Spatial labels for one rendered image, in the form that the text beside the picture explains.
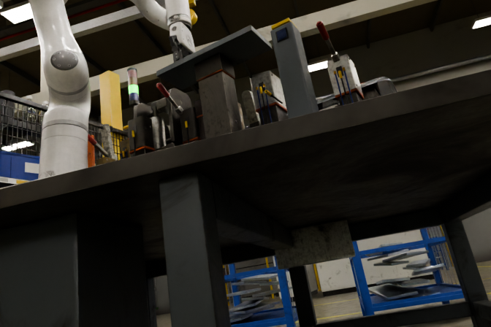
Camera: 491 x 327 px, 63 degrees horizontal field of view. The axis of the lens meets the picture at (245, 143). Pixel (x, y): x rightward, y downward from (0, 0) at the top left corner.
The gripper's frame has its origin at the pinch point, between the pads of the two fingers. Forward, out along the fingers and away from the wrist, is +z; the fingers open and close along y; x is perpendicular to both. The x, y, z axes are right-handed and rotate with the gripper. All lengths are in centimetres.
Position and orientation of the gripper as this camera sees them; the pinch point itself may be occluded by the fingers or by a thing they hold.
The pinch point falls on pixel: (185, 66)
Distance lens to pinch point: 142.1
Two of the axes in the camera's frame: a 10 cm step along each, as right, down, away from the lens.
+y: 3.5, 2.6, 9.0
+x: -9.2, 2.6, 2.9
